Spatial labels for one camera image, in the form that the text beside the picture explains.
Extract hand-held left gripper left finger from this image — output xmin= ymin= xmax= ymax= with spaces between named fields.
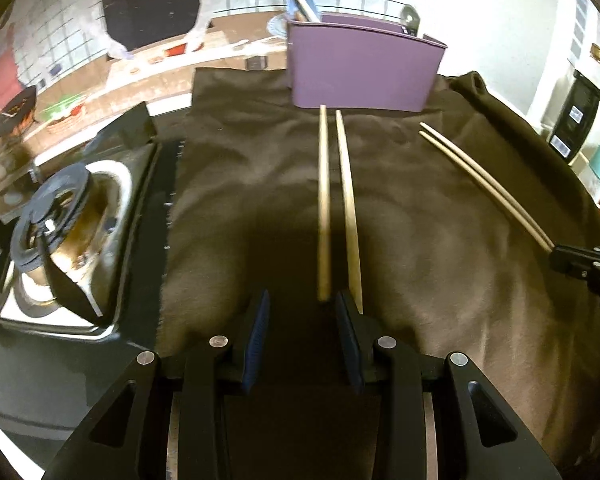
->
xmin=42 ymin=289 xmax=272 ymax=480

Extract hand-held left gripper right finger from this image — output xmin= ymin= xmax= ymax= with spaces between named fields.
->
xmin=334 ymin=291 xmax=563 ymax=480

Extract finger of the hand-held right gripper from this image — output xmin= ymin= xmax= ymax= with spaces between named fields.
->
xmin=549 ymin=243 xmax=600 ymax=312

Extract purple plastic utensil container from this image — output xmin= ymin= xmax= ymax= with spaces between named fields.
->
xmin=285 ymin=12 xmax=448 ymax=113

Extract dark metal spoon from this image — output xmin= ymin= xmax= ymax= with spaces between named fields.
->
xmin=399 ymin=4 xmax=422 ymax=37

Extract light blue plastic spoon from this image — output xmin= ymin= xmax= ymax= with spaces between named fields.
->
xmin=286 ymin=0 xmax=322 ymax=24

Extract dark brown cloth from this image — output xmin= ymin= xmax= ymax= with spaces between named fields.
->
xmin=157 ymin=67 xmax=600 ymax=480

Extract dark soy sauce bottle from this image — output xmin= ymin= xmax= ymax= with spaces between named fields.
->
xmin=547 ymin=70 xmax=600 ymax=161

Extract black gas stove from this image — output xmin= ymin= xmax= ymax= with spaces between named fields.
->
xmin=0 ymin=100 xmax=191 ymax=461

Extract gas stove burner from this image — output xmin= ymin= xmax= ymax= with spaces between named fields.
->
xmin=10 ymin=160 xmax=133 ymax=321

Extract cartoon wall poster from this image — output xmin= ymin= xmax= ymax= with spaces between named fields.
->
xmin=0 ymin=0 xmax=416 ymax=141

